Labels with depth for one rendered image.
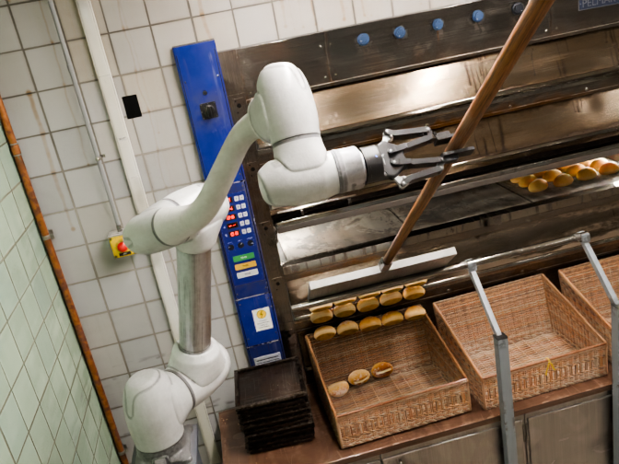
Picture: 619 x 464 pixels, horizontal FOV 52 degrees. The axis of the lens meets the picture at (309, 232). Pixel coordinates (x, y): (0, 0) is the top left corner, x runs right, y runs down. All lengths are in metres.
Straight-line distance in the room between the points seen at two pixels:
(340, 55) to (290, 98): 1.35
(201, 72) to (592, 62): 1.64
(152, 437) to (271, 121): 1.11
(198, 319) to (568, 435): 1.67
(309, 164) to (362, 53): 1.42
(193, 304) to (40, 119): 1.04
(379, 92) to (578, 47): 0.88
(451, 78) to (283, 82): 1.55
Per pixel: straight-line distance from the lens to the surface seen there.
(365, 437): 2.61
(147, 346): 2.86
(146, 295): 2.76
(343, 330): 2.81
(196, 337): 2.00
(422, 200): 1.63
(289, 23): 2.55
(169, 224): 1.57
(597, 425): 2.99
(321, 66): 2.59
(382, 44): 2.65
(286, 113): 1.26
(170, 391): 2.01
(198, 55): 2.49
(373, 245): 2.79
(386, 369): 2.88
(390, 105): 2.66
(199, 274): 1.86
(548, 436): 2.89
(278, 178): 1.24
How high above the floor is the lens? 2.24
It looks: 20 degrees down
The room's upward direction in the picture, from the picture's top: 11 degrees counter-clockwise
